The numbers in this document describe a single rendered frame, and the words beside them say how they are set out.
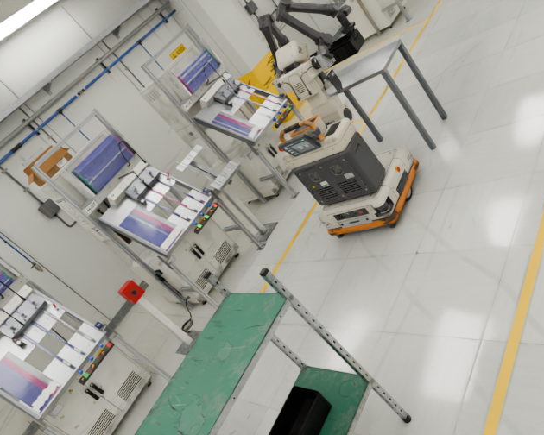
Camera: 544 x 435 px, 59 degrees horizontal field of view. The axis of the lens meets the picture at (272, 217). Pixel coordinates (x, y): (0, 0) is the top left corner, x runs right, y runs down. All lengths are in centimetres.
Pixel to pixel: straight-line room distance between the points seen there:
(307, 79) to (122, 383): 279
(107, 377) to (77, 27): 414
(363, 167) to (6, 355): 286
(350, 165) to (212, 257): 187
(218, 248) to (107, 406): 166
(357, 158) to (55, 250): 365
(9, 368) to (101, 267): 221
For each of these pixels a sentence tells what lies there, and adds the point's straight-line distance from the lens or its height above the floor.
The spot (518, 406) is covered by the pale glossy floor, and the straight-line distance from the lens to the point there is 235.
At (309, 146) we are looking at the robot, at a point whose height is 84.
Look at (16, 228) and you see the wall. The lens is 570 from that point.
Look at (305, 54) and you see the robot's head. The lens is 353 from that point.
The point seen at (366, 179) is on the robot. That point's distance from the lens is 336.
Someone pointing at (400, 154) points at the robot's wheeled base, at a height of 27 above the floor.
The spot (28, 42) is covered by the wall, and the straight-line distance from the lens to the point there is 629.
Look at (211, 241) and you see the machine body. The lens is 462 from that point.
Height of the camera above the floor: 194
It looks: 23 degrees down
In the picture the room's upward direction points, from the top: 42 degrees counter-clockwise
